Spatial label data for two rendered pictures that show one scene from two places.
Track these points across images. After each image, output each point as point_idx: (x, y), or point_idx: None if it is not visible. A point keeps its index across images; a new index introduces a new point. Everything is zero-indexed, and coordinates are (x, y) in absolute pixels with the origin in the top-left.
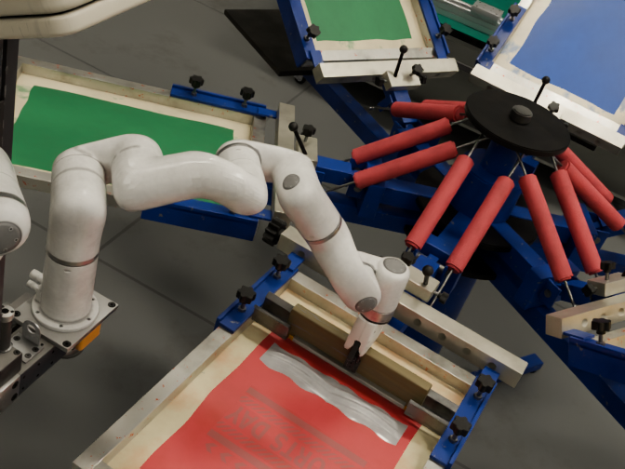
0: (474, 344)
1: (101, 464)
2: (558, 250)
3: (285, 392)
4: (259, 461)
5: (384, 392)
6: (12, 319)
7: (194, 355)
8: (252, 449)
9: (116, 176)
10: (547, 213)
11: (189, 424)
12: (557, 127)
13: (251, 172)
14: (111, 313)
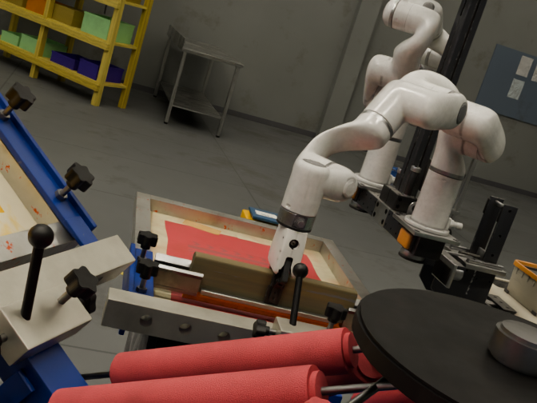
0: (183, 304)
1: (320, 240)
2: (173, 346)
3: None
4: (256, 262)
5: None
6: (411, 169)
7: (362, 289)
8: (267, 267)
9: None
10: (249, 338)
11: (313, 273)
12: (444, 374)
13: (421, 78)
14: (411, 230)
